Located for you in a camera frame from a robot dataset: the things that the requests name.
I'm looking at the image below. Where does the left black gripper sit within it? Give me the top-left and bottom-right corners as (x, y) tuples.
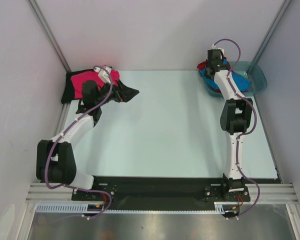
(94, 78), (139, 107)

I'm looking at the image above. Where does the blue t shirt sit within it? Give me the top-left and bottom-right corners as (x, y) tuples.
(198, 68), (250, 94)

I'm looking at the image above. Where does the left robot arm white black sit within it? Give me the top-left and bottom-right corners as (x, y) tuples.
(36, 80), (139, 200)

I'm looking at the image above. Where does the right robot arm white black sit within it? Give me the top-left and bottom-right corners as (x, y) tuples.
(204, 48), (252, 202)

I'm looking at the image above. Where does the red t shirt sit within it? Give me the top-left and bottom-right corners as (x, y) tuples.
(197, 60), (208, 71)

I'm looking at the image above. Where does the teal plastic basin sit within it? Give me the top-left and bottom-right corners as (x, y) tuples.
(199, 61), (267, 98)

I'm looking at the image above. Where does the pink folded t shirt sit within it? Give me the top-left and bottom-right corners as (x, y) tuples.
(81, 69), (120, 96)

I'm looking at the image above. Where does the black folded t shirt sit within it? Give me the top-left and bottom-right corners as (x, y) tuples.
(60, 65), (113, 105)

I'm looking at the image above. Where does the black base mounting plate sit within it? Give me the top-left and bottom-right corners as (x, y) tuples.
(71, 176), (254, 212)

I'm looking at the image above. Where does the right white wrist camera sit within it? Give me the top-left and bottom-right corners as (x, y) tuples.
(211, 44), (225, 54)

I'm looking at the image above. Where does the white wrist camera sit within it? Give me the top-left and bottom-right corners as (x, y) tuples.
(93, 65), (112, 83)
(211, 44), (225, 54)

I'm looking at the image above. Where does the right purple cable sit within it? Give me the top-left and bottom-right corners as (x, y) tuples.
(212, 38), (262, 221)

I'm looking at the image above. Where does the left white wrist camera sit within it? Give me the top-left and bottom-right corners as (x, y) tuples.
(93, 65), (112, 83)

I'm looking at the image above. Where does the right aluminium corner post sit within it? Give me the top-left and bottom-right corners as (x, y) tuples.
(252, 0), (293, 66)

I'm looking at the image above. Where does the aluminium corner post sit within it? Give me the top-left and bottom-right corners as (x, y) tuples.
(26, 0), (71, 73)
(252, 0), (293, 66)

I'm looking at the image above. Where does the left aluminium corner post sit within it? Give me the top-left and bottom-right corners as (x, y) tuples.
(26, 0), (71, 73)

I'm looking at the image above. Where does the white slotted cable duct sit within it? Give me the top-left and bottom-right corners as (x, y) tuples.
(36, 203), (238, 215)

